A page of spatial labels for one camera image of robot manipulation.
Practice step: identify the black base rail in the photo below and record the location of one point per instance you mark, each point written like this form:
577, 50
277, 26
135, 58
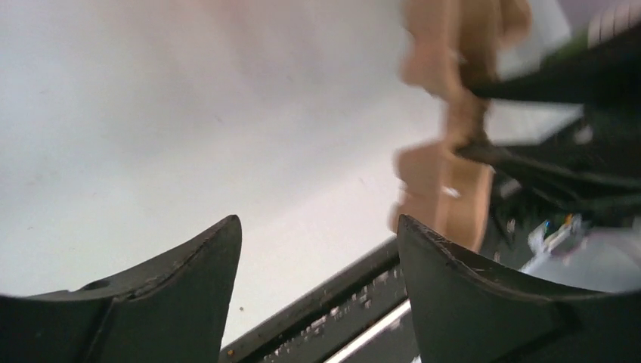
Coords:
362, 314

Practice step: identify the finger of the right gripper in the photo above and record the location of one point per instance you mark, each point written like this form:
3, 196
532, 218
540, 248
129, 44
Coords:
574, 178
605, 73

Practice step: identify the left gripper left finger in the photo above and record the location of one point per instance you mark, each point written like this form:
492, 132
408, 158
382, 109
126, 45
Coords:
171, 308

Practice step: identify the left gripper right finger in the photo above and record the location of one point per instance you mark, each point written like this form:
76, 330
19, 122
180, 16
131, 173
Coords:
467, 308

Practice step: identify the stack of paper cups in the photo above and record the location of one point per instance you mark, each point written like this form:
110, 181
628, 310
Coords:
611, 22

